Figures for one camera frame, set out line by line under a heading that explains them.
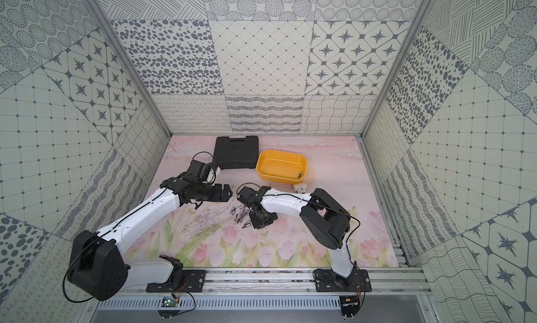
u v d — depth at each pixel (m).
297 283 0.76
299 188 0.95
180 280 0.70
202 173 0.66
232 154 1.07
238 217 0.90
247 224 0.88
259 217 0.75
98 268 0.40
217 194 0.75
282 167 1.05
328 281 0.73
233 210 0.92
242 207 0.93
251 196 0.72
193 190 0.62
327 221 0.48
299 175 1.04
